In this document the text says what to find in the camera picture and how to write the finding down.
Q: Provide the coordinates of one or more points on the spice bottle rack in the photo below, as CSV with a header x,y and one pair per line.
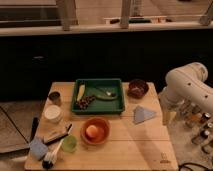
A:
x,y
194,121

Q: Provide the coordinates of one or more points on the black handled tool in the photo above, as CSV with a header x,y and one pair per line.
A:
x,y
34,127

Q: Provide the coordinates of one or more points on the orange ball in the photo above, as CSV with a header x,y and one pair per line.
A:
x,y
92,131

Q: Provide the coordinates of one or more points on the yellow corn cob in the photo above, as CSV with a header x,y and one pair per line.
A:
x,y
80,92

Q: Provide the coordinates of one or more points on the metal cup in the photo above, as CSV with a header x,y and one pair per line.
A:
x,y
55,98

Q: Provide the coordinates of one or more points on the blue sponge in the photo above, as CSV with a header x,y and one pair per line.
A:
x,y
38,148

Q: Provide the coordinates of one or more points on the light blue towel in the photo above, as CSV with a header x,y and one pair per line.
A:
x,y
142,114

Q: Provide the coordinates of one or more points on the white round container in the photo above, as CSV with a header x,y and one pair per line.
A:
x,y
53,113

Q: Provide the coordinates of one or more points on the green plastic cup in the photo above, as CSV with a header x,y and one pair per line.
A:
x,y
69,144

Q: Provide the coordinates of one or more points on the dark red bowl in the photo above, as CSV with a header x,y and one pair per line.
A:
x,y
137,88

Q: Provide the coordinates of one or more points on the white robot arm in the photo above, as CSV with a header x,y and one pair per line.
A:
x,y
186,83

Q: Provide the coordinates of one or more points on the dark grape bunch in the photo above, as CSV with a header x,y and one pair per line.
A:
x,y
85,102

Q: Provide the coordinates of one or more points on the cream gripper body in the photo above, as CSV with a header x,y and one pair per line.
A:
x,y
168,115

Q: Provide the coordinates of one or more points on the green plastic tray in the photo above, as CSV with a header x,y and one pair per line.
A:
x,y
114,85

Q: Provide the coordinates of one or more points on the orange clay bowl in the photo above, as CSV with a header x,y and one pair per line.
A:
x,y
103,126

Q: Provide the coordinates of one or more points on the white dish brush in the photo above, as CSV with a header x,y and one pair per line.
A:
x,y
51,157

